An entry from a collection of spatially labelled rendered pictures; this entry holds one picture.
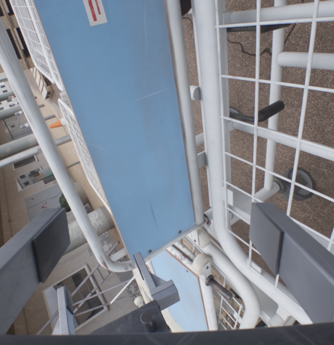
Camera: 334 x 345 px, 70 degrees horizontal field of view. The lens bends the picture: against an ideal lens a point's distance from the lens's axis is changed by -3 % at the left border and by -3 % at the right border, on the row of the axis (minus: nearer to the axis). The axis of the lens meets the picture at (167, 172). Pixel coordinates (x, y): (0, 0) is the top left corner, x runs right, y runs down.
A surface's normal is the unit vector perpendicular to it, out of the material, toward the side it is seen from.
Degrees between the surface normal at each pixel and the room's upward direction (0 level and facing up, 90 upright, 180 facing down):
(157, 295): 90
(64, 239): 146
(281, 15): 11
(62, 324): 90
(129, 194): 90
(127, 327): 90
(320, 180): 0
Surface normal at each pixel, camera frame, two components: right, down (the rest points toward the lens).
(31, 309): -0.16, -0.82
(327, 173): -0.82, 0.42
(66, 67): 0.56, 0.38
